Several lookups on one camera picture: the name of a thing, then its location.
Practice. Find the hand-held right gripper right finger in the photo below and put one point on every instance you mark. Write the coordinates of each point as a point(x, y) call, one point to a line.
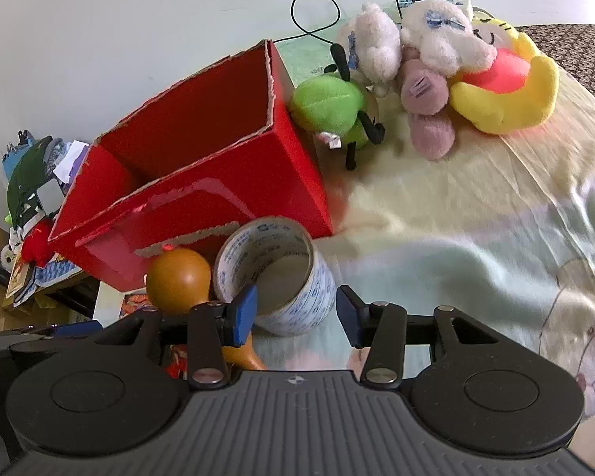
point(349, 315)

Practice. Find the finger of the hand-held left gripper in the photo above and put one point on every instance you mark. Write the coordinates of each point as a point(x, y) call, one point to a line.
point(79, 328)

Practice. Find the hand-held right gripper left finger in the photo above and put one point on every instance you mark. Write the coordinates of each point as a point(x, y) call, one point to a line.
point(243, 315)

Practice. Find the clear printed tape roll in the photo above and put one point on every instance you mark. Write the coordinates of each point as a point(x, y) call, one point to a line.
point(322, 287)

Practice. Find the yellow-brown wooden gourd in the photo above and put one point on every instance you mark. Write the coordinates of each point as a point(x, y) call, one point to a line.
point(178, 277)

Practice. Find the red cardboard box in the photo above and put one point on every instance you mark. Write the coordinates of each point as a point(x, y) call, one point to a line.
point(258, 178)

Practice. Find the blue white printed packet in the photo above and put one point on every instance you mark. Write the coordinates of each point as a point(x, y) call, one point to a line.
point(57, 270)

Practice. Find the red plush toy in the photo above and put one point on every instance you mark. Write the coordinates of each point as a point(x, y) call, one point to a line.
point(37, 243)

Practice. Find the soccer ball plush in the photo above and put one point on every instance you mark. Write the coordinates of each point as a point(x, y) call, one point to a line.
point(7, 254)

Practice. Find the small grey square mirror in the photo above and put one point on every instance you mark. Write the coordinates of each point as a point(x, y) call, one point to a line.
point(49, 196)

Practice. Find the blue spiky toy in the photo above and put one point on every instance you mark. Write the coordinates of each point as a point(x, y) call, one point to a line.
point(17, 151)

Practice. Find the green plush toy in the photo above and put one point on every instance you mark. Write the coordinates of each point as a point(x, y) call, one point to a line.
point(327, 104)

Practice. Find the pink plush toy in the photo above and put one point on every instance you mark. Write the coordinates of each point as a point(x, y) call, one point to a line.
point(426, 94)

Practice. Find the yellow plush toy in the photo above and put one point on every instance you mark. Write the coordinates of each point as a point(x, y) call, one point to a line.
point(515, 104)

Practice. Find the white power strip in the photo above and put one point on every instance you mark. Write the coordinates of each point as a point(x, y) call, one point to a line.
point(446, 0)

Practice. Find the brown patterned cloth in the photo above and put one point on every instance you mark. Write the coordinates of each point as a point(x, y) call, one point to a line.
point(575, 49)

